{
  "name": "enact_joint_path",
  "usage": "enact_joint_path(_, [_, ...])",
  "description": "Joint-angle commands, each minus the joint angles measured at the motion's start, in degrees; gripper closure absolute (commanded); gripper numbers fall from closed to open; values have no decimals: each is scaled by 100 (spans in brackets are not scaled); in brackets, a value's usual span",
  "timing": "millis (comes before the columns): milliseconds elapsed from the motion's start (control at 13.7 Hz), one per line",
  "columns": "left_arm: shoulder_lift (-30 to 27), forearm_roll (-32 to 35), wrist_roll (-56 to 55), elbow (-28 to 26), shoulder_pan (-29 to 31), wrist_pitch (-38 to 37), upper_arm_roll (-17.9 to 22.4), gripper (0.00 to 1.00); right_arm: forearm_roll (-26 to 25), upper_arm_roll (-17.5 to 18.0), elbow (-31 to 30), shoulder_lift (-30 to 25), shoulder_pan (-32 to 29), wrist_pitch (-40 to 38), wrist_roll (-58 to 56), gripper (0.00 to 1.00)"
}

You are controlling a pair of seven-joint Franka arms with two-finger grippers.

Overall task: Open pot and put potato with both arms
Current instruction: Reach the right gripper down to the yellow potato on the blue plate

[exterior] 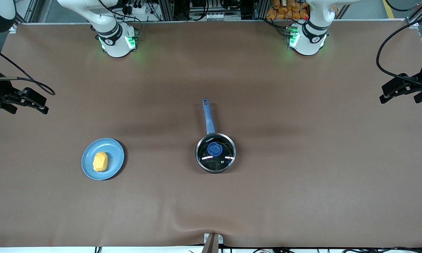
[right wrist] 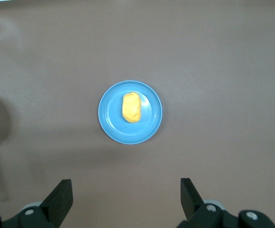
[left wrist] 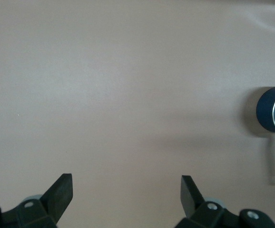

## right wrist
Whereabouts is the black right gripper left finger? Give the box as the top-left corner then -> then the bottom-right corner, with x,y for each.
0,179 -> 74,228

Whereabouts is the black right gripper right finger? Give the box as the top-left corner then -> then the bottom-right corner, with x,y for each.
176,178 -> 275,228

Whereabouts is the blue round plate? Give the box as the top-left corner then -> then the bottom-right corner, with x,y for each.
98,80 -> 163,145

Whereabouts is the yellow potato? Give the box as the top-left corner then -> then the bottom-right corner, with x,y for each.
121,91 -> 142,124

